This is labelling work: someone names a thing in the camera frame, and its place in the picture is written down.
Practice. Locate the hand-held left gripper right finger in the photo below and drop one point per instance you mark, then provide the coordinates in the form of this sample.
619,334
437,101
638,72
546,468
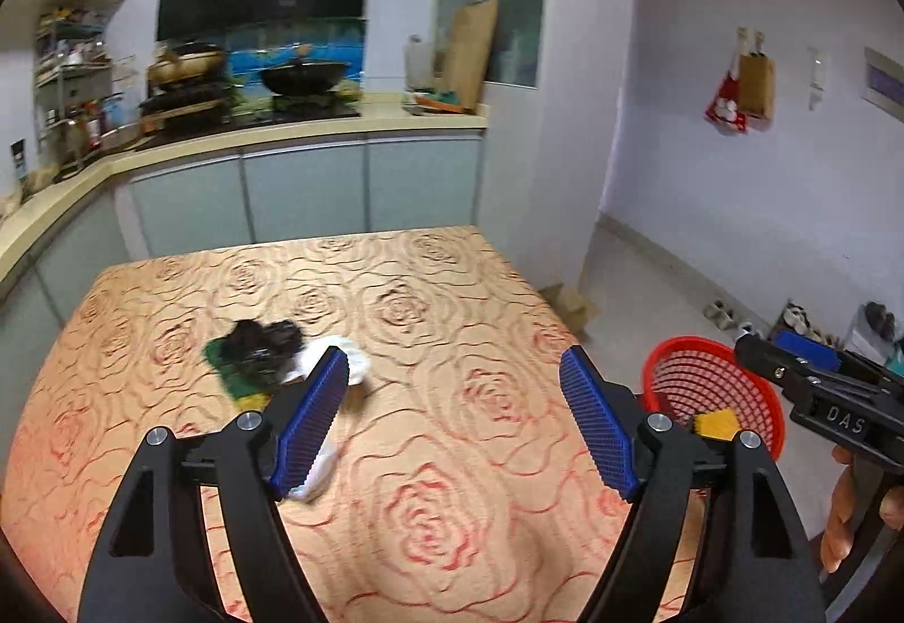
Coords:
597,425

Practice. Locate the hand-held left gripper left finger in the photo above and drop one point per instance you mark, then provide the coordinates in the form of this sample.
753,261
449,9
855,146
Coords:
314,418

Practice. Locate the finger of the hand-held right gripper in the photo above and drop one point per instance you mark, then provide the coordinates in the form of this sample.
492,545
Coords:
770,360
805,342

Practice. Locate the white sock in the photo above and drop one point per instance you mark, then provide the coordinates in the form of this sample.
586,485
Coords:
349,365

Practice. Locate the yellow green scouring sponge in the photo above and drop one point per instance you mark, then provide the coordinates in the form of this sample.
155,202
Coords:
717,424

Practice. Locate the green cloth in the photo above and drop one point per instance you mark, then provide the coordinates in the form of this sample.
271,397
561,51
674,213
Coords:
236,377

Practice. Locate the red plastic mesh basket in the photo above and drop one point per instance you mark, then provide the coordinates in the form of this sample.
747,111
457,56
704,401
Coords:
678,376

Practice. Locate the black sock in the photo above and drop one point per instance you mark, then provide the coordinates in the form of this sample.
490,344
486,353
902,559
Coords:
261,340

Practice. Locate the person's right hand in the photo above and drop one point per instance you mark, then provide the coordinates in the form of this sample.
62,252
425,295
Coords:
844,503

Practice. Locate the pair of white shoes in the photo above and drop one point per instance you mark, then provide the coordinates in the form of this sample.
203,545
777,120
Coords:
747,331

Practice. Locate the white storage bin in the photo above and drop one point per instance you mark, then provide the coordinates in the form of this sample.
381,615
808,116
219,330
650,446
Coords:
858,337

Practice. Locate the pair of beige shoes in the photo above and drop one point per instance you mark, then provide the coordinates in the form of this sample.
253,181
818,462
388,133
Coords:
720,312

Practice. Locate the pair of dark shoes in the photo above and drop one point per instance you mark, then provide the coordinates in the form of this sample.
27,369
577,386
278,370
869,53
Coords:
883,316

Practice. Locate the open cardboard box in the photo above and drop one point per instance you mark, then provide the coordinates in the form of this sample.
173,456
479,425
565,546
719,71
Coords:
572,305

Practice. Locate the pale green kitchen cabinets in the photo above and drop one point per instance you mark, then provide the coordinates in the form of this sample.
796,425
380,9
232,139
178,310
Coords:
304,192

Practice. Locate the red hanging bag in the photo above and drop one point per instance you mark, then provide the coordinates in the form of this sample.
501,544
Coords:
724,109

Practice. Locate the brown paper bag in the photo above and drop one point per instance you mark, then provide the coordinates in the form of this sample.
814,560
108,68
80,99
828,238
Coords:
754,86

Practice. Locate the white intercom handset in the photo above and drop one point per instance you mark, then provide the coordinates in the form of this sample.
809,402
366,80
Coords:
818,76

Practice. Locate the beige kitchen countertop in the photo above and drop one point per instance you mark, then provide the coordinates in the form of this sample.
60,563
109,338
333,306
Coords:
282,132

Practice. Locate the black gas stove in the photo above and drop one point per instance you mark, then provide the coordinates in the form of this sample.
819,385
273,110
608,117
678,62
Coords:
247,109

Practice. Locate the orange green dish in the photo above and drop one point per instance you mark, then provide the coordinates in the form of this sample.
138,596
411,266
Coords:
438,100

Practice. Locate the black wok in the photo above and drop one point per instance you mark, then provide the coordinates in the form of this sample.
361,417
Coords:
304,76

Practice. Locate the white plastic bottle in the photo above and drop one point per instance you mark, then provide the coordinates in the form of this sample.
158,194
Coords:
418,65

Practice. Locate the blue picture backsplash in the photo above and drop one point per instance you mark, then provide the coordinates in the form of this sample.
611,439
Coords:
296,40

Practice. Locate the golden cooking pot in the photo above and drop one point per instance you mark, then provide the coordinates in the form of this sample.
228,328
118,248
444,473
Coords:
187,62

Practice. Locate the wooden cutting board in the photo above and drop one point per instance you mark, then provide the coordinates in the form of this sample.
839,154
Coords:
470,51

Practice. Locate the small dark packet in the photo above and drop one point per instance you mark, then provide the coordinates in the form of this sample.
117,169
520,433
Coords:
18,157

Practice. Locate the metal spice rack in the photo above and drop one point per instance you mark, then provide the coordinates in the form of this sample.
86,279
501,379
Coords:
70,86

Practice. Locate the framed wall panel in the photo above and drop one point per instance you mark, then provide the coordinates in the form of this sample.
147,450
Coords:
883,83

